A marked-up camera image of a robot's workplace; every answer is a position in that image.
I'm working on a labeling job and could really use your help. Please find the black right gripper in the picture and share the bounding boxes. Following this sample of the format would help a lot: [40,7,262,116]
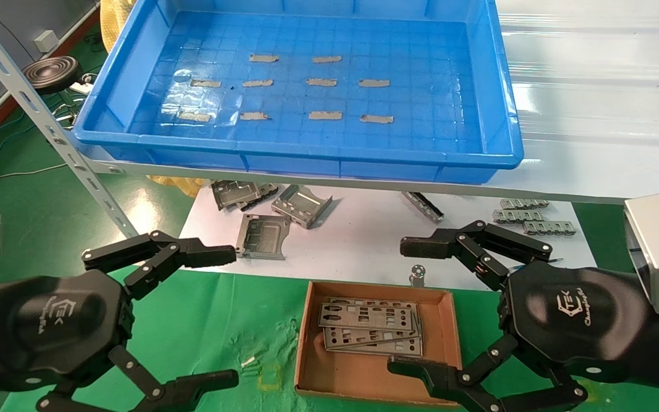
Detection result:
[387,220,650,412]

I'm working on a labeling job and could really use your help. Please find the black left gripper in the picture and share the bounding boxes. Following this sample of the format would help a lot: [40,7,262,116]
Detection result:
[0,231,240,412]

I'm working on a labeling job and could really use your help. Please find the silver metal IO shield plate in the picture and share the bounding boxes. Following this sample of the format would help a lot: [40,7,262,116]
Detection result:
[328,339,424,358]
[329,296,420,307]
[323,327,422,351]
[318,302,422,333]

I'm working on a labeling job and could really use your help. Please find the brown cardboard box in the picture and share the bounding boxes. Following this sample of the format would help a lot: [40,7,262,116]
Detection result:
[294,280,463,408]

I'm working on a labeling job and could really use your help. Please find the blue plastic tray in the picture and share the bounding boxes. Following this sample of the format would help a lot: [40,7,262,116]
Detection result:
[72,0,525,185]

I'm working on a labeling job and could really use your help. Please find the green cloth mat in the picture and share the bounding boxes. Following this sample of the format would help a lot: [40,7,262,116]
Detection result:
[0,264,659,412]

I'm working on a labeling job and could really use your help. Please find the white paper sheet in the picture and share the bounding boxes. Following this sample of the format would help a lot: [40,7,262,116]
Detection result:
[180,183,598,292]

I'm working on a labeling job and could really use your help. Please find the long grey metal strip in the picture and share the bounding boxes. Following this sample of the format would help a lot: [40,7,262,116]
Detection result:
[402,192,444,224]

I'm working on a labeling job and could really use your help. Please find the grey folded metal cage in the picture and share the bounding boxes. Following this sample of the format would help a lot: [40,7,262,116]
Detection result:
[271,184,333,229]

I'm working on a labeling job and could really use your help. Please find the black round stool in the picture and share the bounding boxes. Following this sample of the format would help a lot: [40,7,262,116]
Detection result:
[22,56,83,95]

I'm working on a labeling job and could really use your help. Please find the grey metal bracket frame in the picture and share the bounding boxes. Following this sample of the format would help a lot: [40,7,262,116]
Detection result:
[235,214,292,261]

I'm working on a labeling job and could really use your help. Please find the grey metal bracket part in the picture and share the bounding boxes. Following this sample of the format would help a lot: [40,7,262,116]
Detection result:
[238,183,280,210]
[211,180,261,211]

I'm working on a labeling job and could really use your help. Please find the white floor cable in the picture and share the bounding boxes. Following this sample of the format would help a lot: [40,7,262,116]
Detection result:
[0,163,68,181]

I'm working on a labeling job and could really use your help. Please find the grey perforated steel post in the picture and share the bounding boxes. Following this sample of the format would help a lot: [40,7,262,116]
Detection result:
[0,0,138,239]

